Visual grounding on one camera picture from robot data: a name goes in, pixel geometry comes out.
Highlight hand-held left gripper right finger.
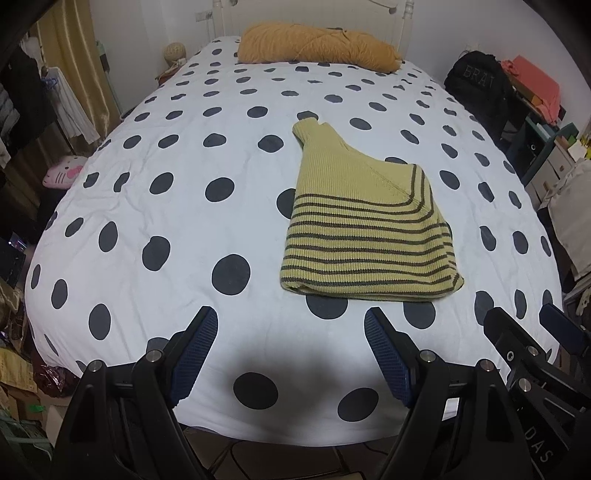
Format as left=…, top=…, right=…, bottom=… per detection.
left=364, top=307, right=539, bottom=480

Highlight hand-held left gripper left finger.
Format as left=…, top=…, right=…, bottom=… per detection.
left=54, top=305, right=219, bottom=480

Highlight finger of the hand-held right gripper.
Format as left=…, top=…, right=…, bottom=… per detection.
left=484, top=307, right=587, bottom=416
left=539, top=304, right=591, bottom=370

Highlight yellow striped knit sweater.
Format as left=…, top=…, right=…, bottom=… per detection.
left=279, top=117, right=465, bottom=304

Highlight dark hanging clothes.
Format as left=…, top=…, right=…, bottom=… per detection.
left=0, top=44, right=58, bottom=155

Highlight white polka dot bed blanket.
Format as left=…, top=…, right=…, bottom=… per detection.
left=25, top=34, right=566, bottom=448

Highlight maroon plastic bag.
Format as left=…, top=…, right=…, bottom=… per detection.
left=32, top=362, right=80, bottom=398

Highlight white drawer cabinet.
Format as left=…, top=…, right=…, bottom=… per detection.
left=526, top=138, right=587, bottom=199

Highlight yellow paper bag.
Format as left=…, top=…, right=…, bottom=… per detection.
left=0, top=346, right=38, bottom=394

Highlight yellow green small box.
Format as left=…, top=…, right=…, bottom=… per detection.
left=556, top=134, right=591, bottom=161

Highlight teal shelf unit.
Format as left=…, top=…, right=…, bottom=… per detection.
left=505, top=113, right=575, bottom=185

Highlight green crate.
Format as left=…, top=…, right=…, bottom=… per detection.
left=0, top=406, right=52, bottom=464

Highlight pink cat plush toy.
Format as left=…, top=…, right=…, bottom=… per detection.
left=42, top=154, right=88, bottom=189

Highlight black backpack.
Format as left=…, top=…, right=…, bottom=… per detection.
left=444, top=50, right=515, bottom=139

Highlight white hanging garment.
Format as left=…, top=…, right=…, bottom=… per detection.
left=44, top=67, right=101, bottom=146

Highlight beige knitted ball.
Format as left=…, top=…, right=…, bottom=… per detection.
left=164, top=42, right=186, bottom=68

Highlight orange pillow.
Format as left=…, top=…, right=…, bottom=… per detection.
left=236, top=23, right=403, bottom=73

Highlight golden curtain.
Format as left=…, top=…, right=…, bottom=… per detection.
left=34, top=0, right=123, bottom=126

